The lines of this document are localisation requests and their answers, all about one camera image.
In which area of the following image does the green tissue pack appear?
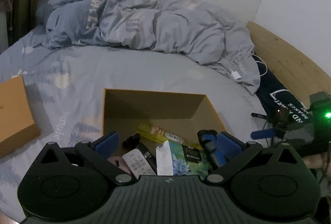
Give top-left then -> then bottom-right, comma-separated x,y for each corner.
155,140 -> 213,179

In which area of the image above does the orange box lid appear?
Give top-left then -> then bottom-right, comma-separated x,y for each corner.
0,75 -> 40,158

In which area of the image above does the black blue small object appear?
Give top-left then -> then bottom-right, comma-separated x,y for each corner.
197,129 -> 227,171

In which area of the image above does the small black usb device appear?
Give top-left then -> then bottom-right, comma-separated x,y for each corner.
251,113 -> 268,120

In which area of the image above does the black printed garment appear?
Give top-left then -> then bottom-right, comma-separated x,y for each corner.
253,55 -> 312,131

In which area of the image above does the white remote control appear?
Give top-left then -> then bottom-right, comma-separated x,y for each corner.
122,149 -> 156,179

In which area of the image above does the wooden headboard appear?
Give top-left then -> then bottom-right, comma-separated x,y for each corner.
246,22 -> 330,107

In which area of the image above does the open orange cardboard box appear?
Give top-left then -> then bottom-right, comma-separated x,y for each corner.
102,89 -> 226,144

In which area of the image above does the grey blue crumpled duvet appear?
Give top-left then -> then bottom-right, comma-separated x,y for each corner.
36,0 -> 260,93

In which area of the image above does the white charger cable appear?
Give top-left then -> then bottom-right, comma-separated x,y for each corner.
230,45 -> 268,80

